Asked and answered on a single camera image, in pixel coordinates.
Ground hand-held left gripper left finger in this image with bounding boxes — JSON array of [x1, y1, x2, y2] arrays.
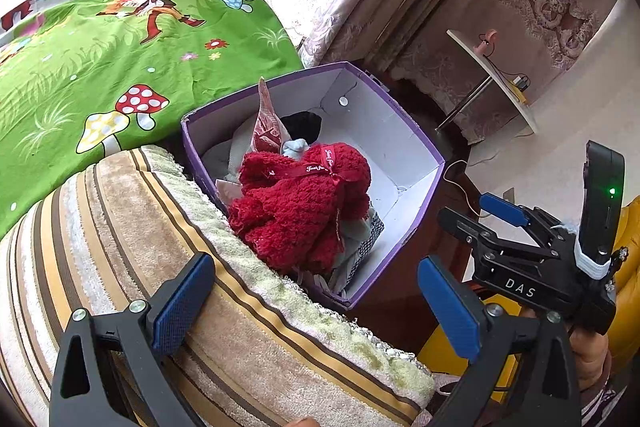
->
[[48, 252, 217, 427]]

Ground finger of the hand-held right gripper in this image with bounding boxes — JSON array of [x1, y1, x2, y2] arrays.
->
[[437, 206, 546, 254], [479, 193, 576, 253]]

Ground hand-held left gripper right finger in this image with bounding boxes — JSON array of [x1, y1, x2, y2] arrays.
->
[[417, 255, 583, 427]]

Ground purple cardboard box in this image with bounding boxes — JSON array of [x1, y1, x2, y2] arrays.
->
[[181, 62, 446, 312]]

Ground red knitted item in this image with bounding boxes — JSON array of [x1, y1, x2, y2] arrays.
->
[[227, 142, 373, 273]]

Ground grey cloth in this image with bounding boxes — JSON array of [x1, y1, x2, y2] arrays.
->
[[280, 138, 312, 158]]

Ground dark brown knitted item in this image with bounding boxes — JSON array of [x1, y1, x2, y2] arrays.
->
[[280, 109, 323, 142]]

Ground red white patterned cloth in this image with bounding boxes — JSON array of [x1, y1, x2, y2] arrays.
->
[[250, 77, 292, 158]]

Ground person's right hand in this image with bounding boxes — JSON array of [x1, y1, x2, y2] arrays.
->
[[570, 326, 613, 391]]

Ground dark wooden nightstand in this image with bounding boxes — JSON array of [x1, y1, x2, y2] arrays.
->
[[345, 72, 481, 358]]

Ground yellow stool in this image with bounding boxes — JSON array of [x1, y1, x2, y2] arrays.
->
[[417, 322, 516, 400]]

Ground striped plush blanket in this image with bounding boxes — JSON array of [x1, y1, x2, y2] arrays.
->
[[0, 144, 436, 427]]

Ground yellow garment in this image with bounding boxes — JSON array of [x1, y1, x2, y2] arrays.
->
[[607, 197, 640, 375]]

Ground checked cloth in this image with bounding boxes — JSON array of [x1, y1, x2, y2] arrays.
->
[[345, 212, 387, 279]]

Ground white round table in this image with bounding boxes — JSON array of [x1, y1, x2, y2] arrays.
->
[[435, 29, 538, 135]]

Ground pink object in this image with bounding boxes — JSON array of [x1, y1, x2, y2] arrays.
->
[[477, 29, 499, 55]]

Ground green printed blanket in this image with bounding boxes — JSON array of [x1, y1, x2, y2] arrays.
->
[[0, 0, 306, 240]]

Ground white cable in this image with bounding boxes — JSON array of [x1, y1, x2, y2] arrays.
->
[[442, 159, 482, 219]]

